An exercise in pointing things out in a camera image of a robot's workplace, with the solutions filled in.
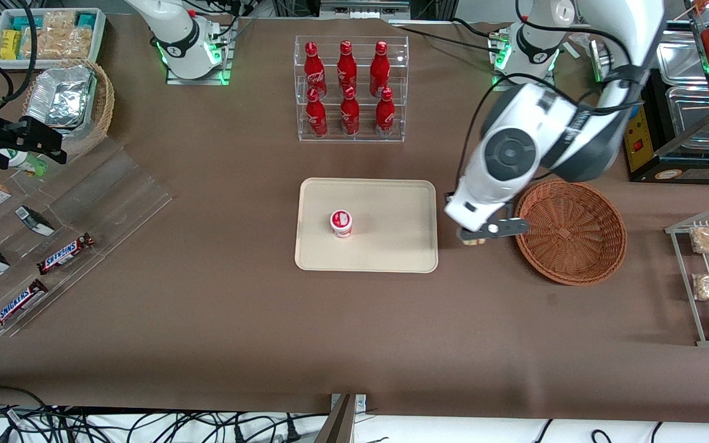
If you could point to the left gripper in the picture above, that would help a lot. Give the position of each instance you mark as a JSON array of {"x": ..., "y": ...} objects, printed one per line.
[{"x": 448, "y": 196}]

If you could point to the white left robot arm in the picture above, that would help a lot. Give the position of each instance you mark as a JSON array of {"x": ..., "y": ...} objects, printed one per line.
[{"x": 514, "y": 151}]

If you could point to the light tan wicker basket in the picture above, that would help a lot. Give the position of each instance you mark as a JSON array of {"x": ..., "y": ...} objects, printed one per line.
[{"x": 106, "y": 104}]

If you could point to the beige plastic tray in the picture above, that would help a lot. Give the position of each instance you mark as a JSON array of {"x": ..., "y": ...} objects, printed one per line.
[{"x": 391, "y": 227}]

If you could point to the brown wicker basket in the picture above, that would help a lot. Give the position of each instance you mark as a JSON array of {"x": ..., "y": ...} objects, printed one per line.
[{"x": 570, "y": 234}]

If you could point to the metal warmer tray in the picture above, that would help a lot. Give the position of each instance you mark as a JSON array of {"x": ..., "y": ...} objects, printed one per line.
[
  {"x": 693, "y": 114},
  {"x": 684, "y": 58}
]

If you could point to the green white small bottle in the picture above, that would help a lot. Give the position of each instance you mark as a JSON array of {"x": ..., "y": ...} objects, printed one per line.
[{"x": 29, "y": 165}]

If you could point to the silver foil pack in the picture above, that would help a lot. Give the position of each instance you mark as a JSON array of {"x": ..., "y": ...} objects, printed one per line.
[{"x": 59, "y": 98}]

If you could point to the clear acrylic stepped display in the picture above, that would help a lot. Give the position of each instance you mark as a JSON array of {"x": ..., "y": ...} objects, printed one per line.
[{"x": 120, "y": 197}]

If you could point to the clear cracker pack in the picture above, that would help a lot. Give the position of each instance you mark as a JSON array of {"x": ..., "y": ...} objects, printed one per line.
[
  {"x": 59, "y": 21},
  {"x": 62, "y": 44}
]

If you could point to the yellow snack packet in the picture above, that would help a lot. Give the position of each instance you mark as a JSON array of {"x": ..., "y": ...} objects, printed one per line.
[{"x": 10, "y": 45}]

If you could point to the Snickers chocolate bar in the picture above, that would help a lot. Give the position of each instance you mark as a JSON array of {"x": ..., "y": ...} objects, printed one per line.
[
  {"x": 17, "y": 306},
  {"x": 65, "y": 254}
]

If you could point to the teal snack packet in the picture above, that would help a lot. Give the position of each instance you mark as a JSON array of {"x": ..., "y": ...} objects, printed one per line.
[
  {"x": 22, "y": 23},
  {"x": 86, "y": 20}
]

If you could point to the red cola bottle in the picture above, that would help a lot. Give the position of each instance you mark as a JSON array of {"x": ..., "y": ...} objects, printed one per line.
[
  {"x": 349, "y": 115},
  {"x": 384, "y": 117},
  {"x": 316, "y": 117},
  {"x": 347, "y": 64},
  {"x": 314, "y": 67},
  {"x": 380, "y": 67}
]

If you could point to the white plastic snack bin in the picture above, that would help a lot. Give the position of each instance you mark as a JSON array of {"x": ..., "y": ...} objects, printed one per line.
[{"x": 100, "y": 31}]

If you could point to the cup with red white lid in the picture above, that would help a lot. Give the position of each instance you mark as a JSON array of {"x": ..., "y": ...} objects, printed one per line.
[{"x": 341, "y": 223}]

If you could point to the clear acrylic bottle rack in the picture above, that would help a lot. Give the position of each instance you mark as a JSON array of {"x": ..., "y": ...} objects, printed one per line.
[{"x": 362, "y": 86}]

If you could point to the small white tag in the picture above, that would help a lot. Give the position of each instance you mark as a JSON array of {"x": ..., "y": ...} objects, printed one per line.
[{"x": 573, "y": 50}]

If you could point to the small silver metal box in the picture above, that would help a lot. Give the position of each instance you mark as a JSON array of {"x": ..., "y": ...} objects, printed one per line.
[{"x": 597, "y": 61}]

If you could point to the black food warmer appliance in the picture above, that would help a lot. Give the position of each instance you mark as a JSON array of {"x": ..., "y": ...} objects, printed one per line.
[{"x": 687, "y": 166}]

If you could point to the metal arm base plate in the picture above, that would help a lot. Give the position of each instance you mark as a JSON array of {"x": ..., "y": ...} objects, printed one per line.
[
  {"x": 207, "y": 80},
  {"x": 502, "y": 79}
]

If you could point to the aluminium frame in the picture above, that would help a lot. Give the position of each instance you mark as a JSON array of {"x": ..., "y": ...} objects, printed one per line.
[{"x": 364, "y": 7}]

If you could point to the metal table bracket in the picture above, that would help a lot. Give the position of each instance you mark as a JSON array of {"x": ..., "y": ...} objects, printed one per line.
[{"x": 345, "y": 418}]

